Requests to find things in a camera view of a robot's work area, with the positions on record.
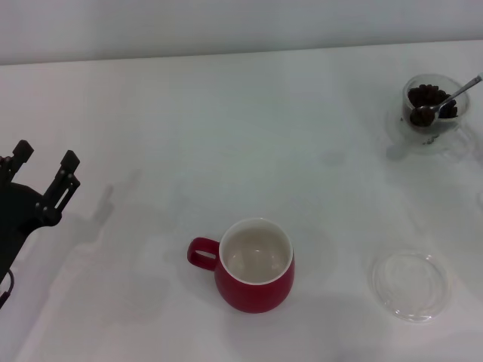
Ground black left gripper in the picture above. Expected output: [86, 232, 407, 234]
[0, 140, 82, 282]

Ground red ceramic mug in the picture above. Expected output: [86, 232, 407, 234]
[186, 217, 296, 314]

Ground blue handled metal spoon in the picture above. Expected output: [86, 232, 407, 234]
[410, 71, 483, 127]

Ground coffee bean pile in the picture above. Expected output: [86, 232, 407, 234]
[408, 84, 460, 118]

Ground clear glass cup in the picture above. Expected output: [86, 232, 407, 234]
[401, 74, 483, 152]

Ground clear glass saucer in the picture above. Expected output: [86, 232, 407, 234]
[385, 105, 472, 156]

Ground clear shallow glass dish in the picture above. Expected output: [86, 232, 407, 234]
[369, 247, 452, 324]

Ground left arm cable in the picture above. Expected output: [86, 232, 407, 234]
[0, 271, 15, 307]

